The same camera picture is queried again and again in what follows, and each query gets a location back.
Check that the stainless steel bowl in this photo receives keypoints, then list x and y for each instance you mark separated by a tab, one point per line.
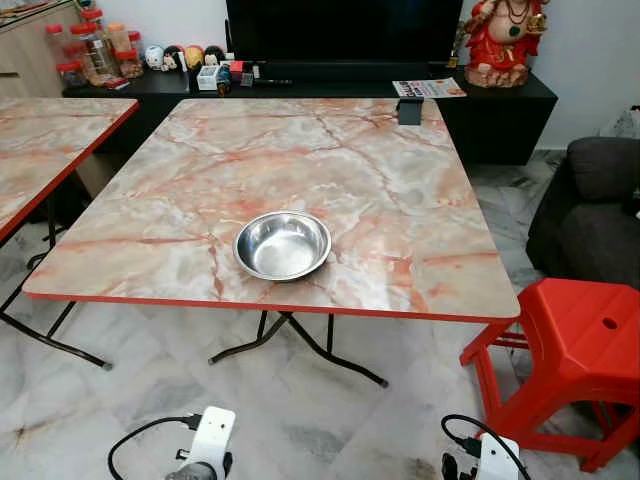
282	247

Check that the marble-top folding table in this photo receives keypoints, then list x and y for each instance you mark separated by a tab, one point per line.
50	135
330	170

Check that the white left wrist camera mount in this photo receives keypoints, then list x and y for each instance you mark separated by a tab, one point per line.
212	435

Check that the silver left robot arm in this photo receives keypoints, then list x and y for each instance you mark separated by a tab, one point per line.
198	472

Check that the printed paper flyer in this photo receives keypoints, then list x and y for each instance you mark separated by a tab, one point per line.
430	88

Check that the grey table clamp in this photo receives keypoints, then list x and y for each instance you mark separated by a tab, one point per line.
410	111

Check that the red seated deity statue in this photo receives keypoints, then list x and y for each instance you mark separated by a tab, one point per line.
505	45

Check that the small white box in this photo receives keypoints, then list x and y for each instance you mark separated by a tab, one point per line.
209	78

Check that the yellow round toy figurine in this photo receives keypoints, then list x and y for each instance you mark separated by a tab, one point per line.
194	56

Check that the small clear red-lid jar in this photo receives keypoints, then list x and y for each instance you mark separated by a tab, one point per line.
70	75
130	65

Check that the light wooden cupboard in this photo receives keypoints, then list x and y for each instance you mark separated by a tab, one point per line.
30	45

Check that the jar with orange contents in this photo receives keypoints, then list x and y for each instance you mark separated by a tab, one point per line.
120	38

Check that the dark round toy figurine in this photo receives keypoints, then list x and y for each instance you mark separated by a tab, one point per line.
174	57

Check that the black round toy figurine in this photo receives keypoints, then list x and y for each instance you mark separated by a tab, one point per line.
214	55

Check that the black flat television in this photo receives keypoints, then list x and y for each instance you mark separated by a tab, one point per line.
340	30

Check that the white round toy figurine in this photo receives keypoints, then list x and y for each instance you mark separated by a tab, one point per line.
154	58

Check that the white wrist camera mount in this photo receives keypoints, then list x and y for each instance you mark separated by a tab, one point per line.
212	435
497	460

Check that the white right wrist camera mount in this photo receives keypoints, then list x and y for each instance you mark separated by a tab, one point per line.
497	460

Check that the black television cabinet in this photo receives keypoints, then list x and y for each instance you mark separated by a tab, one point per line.
490	125

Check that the large clear red-lid jar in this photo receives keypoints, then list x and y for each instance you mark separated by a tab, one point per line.
93	55

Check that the black remote control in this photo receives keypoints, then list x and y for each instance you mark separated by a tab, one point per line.
274	80

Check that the dark grey sofa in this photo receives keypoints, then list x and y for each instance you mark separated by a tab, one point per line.
595	220

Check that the red plastic stool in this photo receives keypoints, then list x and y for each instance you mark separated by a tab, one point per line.
570	340

